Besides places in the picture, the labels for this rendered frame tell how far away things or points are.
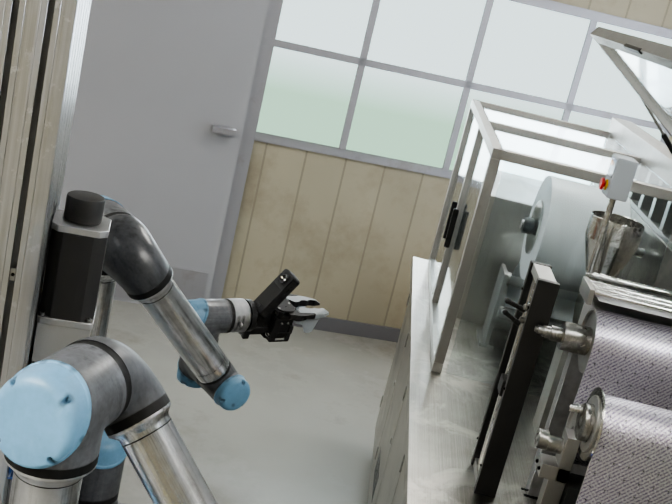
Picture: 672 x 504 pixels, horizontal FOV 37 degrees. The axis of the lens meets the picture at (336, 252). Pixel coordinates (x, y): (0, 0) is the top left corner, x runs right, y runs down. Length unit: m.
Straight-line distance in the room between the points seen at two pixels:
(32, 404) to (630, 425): 1.19
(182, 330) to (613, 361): 0.91
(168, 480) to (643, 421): 1.01
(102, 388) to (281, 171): 4.17
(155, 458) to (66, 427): 0.19
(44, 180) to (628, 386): 1.33
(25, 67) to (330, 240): 4.20
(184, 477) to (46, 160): 0.48
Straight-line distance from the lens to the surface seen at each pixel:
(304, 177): 5.41
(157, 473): 1.39
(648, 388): 2.25
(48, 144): 1.45
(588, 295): 2.21
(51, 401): 1.23
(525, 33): 5.52
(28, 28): 1.42
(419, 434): 2.62
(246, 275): 5.54
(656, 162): 3.35
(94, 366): 1.28
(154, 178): 5.32
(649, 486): 2.08
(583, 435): 2.04
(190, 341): 1.97
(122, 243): 1.85
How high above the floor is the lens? 2.00
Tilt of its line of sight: 16 degrees down
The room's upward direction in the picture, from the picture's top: 13 degrees clockwise
